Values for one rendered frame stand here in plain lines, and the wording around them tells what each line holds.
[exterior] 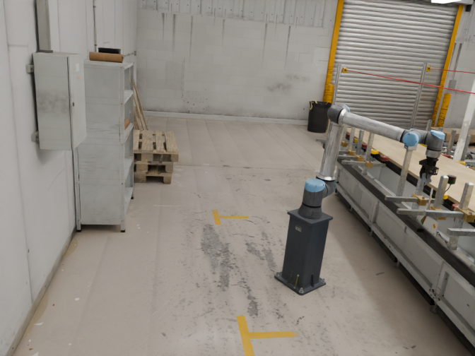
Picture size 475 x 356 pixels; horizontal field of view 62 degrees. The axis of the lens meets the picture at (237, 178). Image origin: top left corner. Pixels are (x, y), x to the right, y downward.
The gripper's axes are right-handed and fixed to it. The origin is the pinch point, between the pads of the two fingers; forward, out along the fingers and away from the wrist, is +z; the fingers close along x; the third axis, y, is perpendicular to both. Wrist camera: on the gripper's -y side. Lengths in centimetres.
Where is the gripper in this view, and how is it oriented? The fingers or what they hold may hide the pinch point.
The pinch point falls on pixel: (423, 183)
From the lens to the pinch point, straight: 298.6
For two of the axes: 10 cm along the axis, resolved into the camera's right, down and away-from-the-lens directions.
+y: 0.6, 3.2, -9.5
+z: -0.9, 9.5, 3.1
